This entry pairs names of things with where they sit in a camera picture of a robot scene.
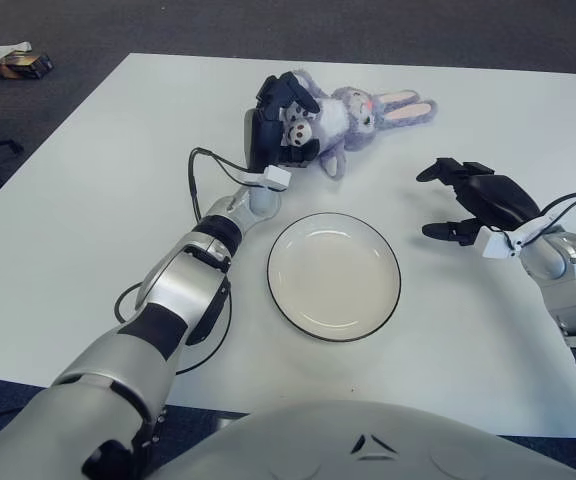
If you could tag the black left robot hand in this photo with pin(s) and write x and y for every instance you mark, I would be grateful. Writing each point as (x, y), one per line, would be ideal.
(263, 135)

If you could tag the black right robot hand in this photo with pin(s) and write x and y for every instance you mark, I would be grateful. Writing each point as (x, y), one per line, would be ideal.
(498, 200)

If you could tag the purple plush bunny doll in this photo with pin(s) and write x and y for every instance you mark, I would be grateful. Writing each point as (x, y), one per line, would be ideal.
(348, 115)

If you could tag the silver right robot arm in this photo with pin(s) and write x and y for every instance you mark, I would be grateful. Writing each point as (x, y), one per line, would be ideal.
(558, 260)

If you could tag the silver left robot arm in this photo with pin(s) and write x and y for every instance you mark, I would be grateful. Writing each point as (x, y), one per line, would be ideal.
(188, 280)

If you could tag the white plate with black rim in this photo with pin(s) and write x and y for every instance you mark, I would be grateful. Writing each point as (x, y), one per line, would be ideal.
(333, 275)

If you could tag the black cardboard box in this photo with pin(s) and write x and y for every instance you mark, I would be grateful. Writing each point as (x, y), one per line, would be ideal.
(28, 65)

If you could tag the grey robot torso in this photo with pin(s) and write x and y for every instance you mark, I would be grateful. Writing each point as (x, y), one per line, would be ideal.
(318, 440)

